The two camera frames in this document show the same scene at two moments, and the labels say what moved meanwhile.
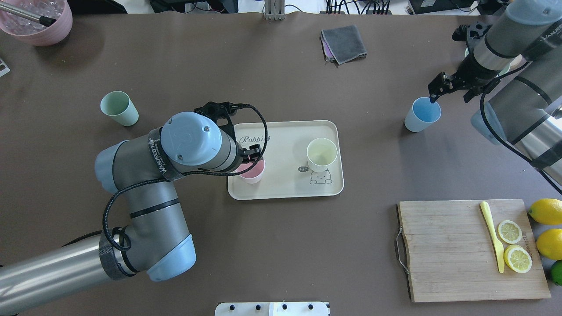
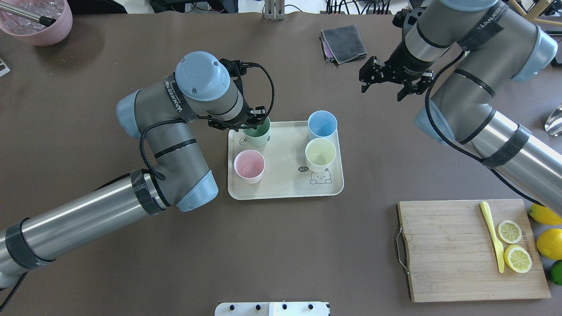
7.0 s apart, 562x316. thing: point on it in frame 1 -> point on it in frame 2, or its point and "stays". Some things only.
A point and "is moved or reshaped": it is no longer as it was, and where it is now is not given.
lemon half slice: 510,231 stays
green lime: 556,272 stays
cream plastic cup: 321,152 stays
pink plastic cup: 254,174 stays
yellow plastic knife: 485,212 stays
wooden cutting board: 451,256 stays
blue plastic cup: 423,114 is moved or reshaped
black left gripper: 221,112 -> 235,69
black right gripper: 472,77 -> 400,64
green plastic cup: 119,105 -> 258,137
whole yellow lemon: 549,244 stays
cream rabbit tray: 303,159 stays
